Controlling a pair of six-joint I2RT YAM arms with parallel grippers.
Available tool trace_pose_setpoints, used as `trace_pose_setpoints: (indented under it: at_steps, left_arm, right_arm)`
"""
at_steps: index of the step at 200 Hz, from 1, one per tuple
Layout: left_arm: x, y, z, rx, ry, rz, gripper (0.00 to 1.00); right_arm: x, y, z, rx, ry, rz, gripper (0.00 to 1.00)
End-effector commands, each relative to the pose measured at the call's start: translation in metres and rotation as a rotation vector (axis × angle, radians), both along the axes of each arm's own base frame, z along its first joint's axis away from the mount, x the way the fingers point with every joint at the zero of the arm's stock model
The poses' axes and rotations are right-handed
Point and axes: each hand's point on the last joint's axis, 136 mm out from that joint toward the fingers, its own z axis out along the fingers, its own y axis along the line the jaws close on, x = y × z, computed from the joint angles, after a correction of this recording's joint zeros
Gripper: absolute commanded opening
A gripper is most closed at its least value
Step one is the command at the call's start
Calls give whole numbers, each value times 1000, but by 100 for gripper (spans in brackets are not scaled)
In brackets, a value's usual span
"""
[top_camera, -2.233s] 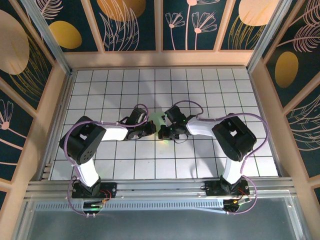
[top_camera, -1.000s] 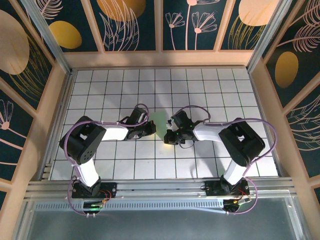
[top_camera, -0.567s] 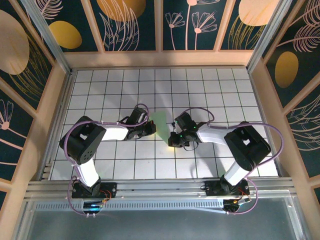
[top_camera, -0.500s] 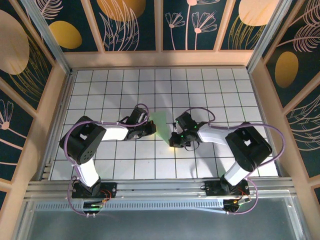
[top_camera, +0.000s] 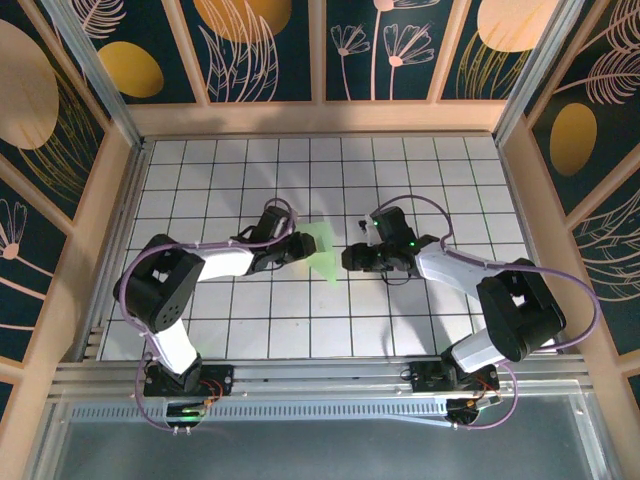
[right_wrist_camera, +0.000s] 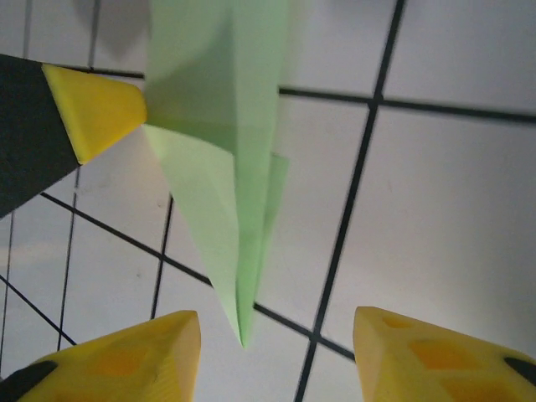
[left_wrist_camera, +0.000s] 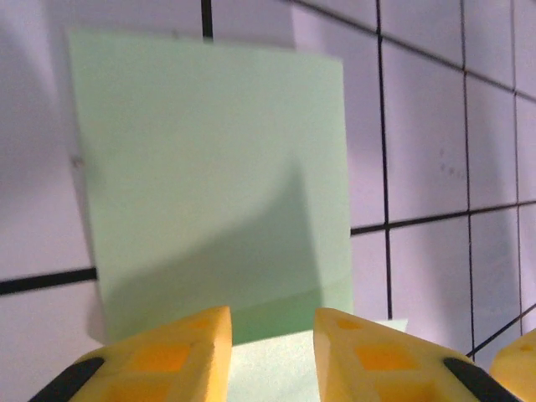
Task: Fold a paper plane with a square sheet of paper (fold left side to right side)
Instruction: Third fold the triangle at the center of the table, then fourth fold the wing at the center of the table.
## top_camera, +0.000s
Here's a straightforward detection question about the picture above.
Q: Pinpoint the light green cloth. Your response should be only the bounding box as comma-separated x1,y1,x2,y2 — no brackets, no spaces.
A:
298,219,339,290

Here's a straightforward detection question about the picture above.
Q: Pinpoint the white grid table mat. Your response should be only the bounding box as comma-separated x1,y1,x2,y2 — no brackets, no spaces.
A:
98,137,559,361

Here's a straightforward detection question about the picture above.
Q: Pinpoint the grey frosted panel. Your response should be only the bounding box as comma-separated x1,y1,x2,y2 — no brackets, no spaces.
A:
29,394,616,480

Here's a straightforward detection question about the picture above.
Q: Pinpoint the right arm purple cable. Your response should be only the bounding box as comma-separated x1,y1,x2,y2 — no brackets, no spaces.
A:
372,193,600,431

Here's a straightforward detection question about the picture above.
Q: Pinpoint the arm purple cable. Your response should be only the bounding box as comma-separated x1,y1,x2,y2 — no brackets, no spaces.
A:
372,193,600,431
119,197,301,434

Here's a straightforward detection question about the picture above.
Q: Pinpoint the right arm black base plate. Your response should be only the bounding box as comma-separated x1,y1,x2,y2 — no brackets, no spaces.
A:
408,358,501,394

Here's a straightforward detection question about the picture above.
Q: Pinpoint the long aluminium base rail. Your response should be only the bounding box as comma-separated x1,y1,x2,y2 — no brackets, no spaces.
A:
49,355,591,401

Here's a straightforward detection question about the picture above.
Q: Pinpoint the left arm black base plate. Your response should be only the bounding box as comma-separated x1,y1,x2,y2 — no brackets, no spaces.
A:
143,363,236,398

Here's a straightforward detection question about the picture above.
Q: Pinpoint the aluminium side rail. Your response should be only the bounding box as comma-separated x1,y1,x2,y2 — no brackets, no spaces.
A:
494,137,572,355
79,142,151,361

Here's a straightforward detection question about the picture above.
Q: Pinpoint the slotted grey cable duct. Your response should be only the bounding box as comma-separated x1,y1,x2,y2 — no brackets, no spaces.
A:
69,399,451,425

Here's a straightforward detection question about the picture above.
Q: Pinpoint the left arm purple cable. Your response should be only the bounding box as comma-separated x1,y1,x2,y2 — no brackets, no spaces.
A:
119,197,301,434

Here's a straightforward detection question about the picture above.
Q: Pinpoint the aluminium corner post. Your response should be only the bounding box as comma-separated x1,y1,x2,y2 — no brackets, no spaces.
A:
42,0,147,151
492,0,586,146

